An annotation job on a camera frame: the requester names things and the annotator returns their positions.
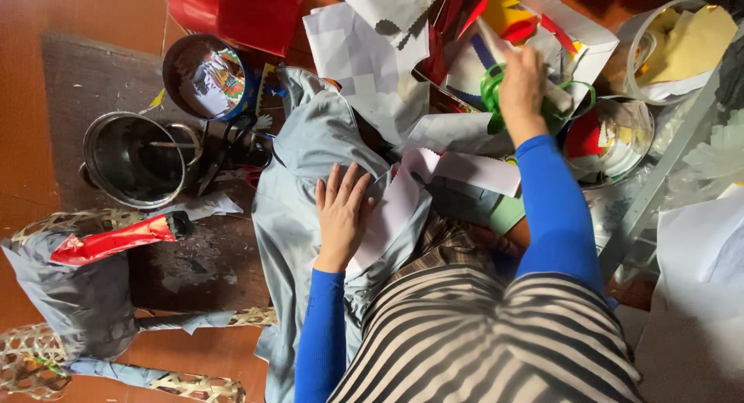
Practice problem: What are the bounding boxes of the heap of white paper sheets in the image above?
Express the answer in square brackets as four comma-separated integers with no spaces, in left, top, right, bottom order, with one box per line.
[633,184,744,403]

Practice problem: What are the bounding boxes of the white paper roll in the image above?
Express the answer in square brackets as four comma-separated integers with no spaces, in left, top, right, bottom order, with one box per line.
[476,16,574,114]

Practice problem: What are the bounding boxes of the clear jar with yellow paper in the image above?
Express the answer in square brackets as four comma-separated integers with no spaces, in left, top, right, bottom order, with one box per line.
[615,0,739,107]

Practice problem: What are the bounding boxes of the large grey paper-covered figure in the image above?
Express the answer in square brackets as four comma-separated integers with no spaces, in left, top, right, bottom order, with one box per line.
[250,65,434,403]

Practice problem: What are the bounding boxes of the person's plaid trousers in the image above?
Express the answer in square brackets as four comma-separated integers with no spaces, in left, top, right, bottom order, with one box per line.
[393,212,525,282]

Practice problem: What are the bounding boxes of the grey paper bamboo horse figure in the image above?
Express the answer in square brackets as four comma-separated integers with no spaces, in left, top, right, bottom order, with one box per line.
[0,208,278,403]

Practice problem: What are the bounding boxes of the creased white paper sheet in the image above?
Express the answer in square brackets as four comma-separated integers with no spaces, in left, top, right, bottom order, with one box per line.
[302,2,431,148]

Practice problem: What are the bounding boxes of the red paper folder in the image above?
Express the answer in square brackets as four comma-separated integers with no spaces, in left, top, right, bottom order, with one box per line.
[165,0,303,59]

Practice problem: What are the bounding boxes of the green plastic tape dispenser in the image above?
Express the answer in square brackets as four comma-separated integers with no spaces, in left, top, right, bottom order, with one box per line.
[479,62,597,137]

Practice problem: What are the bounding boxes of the white scallop-edged paper sheet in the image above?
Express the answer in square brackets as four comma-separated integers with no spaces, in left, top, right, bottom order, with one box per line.
[331,0,444,49]

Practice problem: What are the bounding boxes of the steel cooking pot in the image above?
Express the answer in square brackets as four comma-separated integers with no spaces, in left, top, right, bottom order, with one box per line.
[78,110,205,211]

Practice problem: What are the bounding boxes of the person's left hand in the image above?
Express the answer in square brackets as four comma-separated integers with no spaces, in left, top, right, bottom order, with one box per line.
[314,162,379,274]

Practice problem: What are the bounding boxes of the black scissors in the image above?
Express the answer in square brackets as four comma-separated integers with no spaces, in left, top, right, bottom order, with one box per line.
[196,115,260,198]

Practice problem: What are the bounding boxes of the person's right hand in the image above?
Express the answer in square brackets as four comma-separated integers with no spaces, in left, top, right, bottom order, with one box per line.
[498,45,551,148]

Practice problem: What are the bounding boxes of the red foil paper strip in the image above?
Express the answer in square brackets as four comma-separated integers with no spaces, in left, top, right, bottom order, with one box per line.
[49,214,179,268]

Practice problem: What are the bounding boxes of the clear plastic bag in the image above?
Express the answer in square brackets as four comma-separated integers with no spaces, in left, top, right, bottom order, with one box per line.
[650,89,744,219]

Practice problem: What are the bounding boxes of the green paper sheet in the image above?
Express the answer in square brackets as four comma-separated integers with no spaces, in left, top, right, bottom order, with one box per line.
[487,193,527,236]

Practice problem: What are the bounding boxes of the round tin of paper scraps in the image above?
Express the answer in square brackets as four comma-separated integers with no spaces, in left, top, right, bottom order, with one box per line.
[161,33,263,122]

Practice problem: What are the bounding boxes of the person's striped shirt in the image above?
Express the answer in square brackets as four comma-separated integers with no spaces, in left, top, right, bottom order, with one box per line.
[327,266,645,403]

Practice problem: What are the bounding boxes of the grey metal bar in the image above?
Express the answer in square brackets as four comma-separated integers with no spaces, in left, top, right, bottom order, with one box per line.
[598,19,744,282]

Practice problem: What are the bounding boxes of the flat white paper sheet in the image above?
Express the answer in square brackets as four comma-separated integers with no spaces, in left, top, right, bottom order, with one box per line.
[406,112,513,157]

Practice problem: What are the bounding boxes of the dark wooden board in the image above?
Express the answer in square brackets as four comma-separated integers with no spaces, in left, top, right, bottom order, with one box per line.
[40,31,275,311]

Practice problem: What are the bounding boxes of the white carton of coloured paper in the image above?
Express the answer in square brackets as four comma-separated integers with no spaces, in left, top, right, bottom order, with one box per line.
[415,0,620,114]

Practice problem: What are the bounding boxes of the small white paper piece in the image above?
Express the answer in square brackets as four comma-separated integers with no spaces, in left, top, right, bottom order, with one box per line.
[148,191,244,221]

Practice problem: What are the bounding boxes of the clear bowl of paper pieces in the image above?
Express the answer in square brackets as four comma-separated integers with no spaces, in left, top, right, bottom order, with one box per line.
[560,95,656,189]

